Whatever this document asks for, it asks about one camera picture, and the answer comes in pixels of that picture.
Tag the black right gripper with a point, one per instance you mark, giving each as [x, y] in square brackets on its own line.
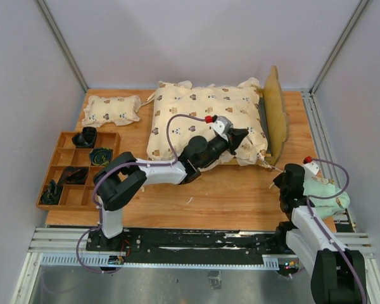
[277, 180]

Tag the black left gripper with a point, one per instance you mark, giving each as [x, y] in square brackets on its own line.
[235, 136]

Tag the wooden pet bed frame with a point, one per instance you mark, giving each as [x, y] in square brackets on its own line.
[273, 117]

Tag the cream animal print mattress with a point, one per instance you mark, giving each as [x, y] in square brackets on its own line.
[176, 106]

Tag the small animal print pillow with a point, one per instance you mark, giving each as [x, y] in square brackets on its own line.
[118, 110]

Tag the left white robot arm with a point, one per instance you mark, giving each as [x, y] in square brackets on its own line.
[118, 183]

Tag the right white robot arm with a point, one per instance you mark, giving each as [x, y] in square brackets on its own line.
[337, 273]

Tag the mint green cloth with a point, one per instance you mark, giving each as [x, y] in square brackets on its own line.
[318, 188]

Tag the rolled dark green sock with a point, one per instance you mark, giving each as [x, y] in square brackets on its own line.
[100, 157]

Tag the black rolled sock top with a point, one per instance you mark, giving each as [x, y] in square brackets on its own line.
[86, 138]

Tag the dark folded sock middle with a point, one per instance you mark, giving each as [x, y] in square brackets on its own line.
[73, 175]

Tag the wooden compartment tray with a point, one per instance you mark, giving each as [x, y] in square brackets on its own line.
[73, 197]

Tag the dark patterned sock bottom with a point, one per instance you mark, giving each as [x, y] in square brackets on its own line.
[52, 194]

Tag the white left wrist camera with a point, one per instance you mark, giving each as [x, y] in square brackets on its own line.
[220, 125]

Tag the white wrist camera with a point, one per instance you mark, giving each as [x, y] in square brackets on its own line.
[220, 125]
[311, 168]

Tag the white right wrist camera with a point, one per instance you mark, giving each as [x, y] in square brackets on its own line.
[311, 168]

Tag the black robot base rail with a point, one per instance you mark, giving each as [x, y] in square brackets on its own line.
[194, 246]

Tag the white slotted cable duct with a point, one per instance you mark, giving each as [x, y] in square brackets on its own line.
[66, 259]

